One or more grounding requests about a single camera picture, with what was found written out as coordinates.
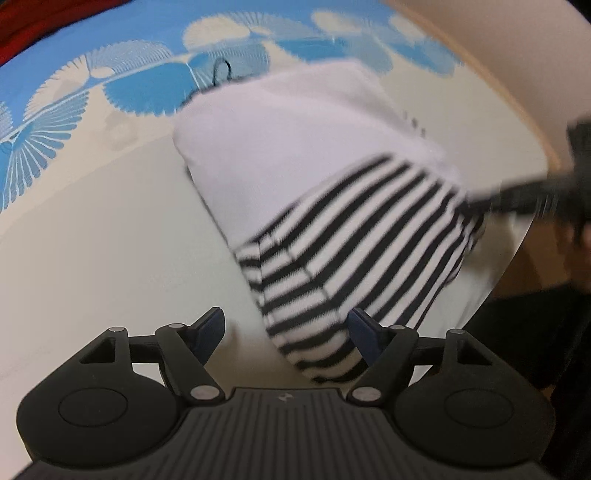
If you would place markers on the person's right hand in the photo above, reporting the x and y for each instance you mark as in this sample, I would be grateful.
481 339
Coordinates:
572 251

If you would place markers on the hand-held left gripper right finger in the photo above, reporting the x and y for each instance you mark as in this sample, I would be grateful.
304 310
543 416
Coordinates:
365 337

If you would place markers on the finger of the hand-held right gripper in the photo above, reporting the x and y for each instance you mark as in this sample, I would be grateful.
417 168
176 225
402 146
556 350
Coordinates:
512 196

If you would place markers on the blue white bird print blanket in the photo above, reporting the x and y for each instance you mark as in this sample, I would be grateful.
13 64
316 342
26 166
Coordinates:
101 184

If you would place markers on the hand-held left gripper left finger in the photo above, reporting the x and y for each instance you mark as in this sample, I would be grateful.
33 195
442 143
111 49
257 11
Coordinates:
208 333

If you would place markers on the white black striped hooded top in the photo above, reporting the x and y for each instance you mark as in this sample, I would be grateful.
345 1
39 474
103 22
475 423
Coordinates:
323 207

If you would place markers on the red cloth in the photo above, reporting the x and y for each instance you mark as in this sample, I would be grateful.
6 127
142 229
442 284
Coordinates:
27 23

